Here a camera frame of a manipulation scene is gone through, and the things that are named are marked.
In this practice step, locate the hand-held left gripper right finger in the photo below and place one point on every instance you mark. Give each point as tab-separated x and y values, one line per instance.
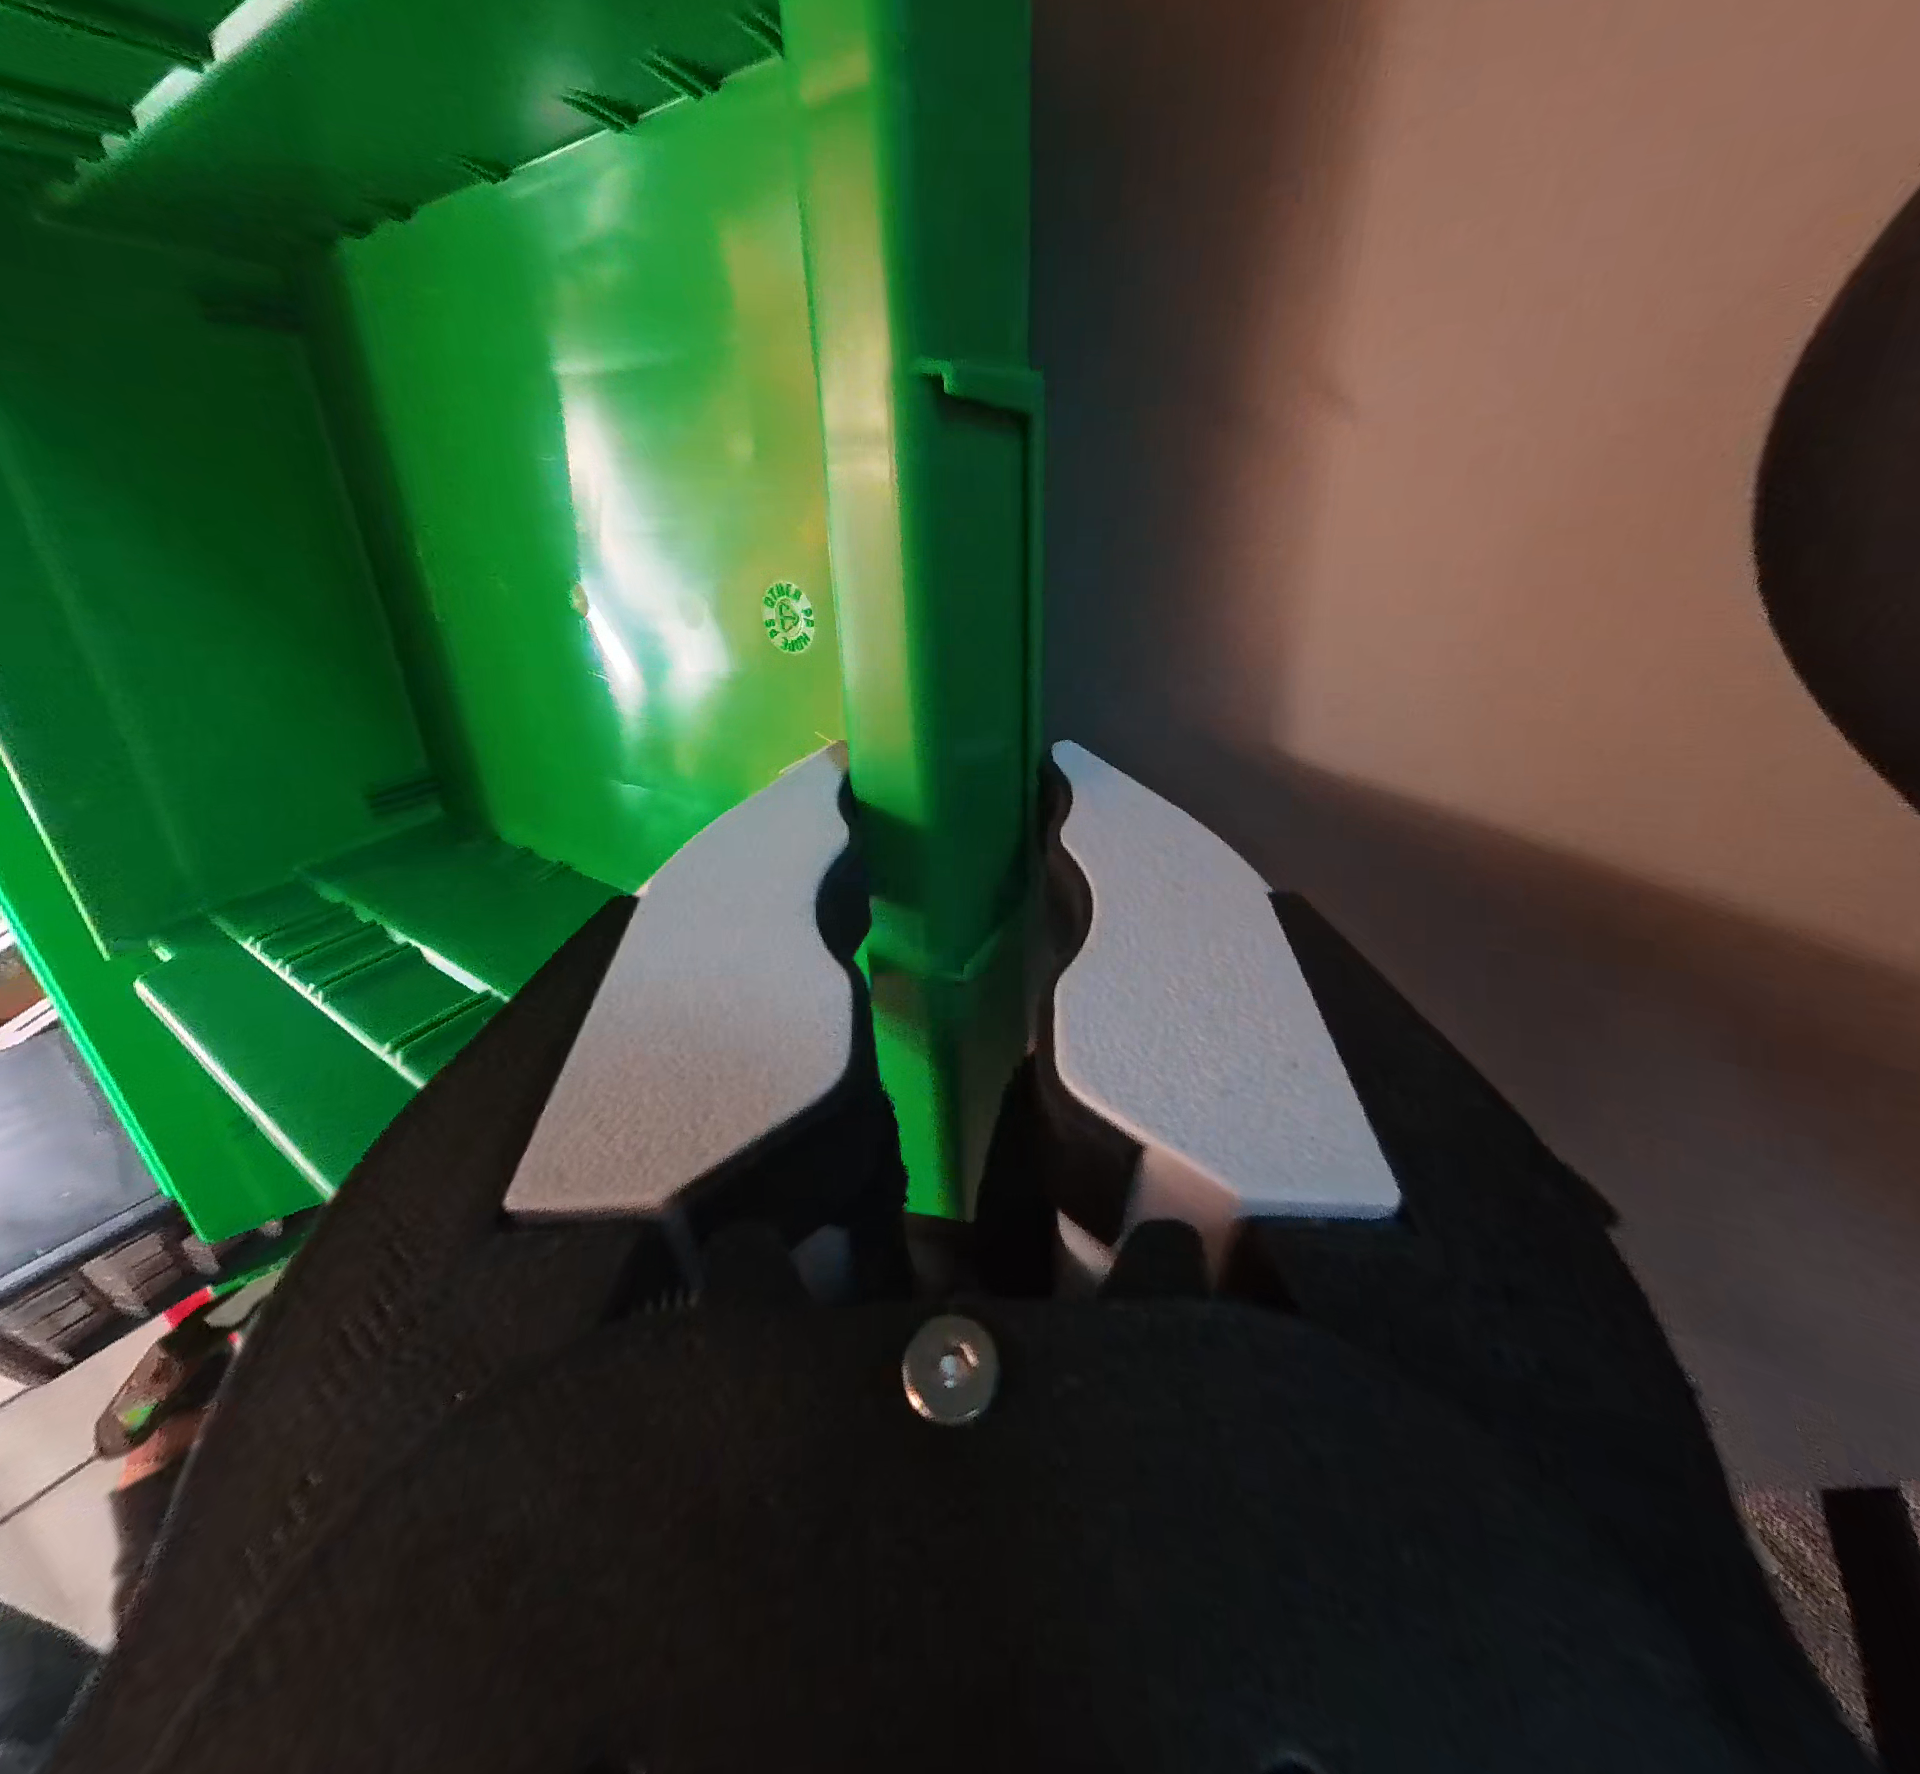
1198	1039

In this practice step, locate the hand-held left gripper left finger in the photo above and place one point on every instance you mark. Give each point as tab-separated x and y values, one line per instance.
703	1039

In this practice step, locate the green plastic bin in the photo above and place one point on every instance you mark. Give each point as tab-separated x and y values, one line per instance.
449	452

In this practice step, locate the black mesh chair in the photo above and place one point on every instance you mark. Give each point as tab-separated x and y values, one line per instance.
1862	529

